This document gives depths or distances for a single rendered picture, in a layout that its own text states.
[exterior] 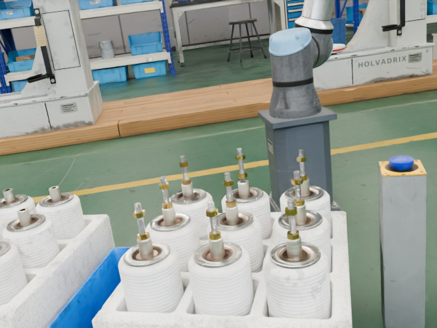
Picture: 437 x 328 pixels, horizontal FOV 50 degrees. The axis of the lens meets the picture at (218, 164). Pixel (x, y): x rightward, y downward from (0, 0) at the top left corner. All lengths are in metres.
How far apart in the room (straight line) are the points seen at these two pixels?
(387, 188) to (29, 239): 0.67
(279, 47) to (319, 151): 0.31
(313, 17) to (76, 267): 0.93
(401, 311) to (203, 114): 1.96
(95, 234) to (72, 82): 1.82
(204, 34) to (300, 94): 7.83
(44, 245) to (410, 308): 0.70
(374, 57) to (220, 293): 2.45
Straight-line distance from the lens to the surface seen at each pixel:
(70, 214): 1.09
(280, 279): 0.69
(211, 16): 9.14
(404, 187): 0.85
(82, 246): 1.06
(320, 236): 0.80
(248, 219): 0.84
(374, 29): 3.19
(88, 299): 1.03
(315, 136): 1.35
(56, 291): 0.99
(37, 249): 1.00
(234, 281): 0.72
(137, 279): 0.75
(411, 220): 0.87
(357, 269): 1.17
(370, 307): 1.05
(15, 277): 0.93
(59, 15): 2.82
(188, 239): 0.85
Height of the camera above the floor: 0.61
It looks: 18 degrees down
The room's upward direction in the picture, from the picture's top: 7 degrees counter-clockwise
